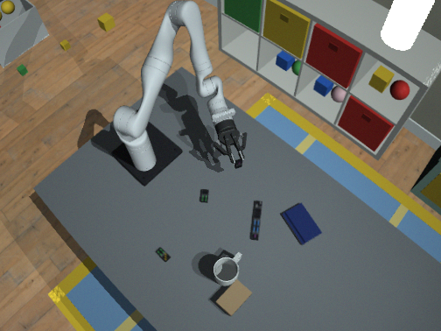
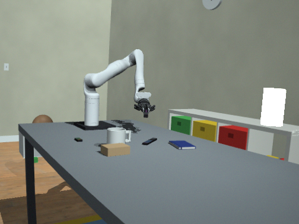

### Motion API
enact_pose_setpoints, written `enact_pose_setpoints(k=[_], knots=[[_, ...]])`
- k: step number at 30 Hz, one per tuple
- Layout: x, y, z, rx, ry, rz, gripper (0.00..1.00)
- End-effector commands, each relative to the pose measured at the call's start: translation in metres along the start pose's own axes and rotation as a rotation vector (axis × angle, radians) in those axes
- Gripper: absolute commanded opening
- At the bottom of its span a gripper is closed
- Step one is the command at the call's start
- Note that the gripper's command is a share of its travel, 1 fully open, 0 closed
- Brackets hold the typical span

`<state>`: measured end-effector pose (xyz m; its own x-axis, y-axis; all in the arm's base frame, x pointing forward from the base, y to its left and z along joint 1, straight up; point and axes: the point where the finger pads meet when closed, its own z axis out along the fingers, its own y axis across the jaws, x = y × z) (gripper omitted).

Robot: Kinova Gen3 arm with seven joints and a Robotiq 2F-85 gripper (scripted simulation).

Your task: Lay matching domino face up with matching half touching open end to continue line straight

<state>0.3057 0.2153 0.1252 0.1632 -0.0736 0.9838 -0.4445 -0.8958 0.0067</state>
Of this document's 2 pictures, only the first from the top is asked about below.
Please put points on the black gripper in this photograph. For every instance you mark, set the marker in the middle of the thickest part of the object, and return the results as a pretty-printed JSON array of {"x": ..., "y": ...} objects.
[{"x": 229, "y": 135}]

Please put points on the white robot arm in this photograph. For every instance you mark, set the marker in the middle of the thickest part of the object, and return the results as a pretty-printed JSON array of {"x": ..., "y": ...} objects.
[{"x": 154, "y": 71}]

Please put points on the tan rectangular block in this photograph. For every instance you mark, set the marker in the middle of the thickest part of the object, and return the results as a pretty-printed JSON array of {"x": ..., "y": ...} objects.
[{"x": 233, "y": 297}]

